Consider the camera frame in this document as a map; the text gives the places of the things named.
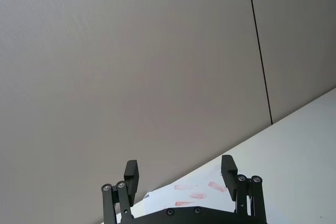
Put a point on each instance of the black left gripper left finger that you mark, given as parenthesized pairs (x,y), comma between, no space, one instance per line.
(129,182)

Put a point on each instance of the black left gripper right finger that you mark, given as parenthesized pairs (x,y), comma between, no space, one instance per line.
(229,179)

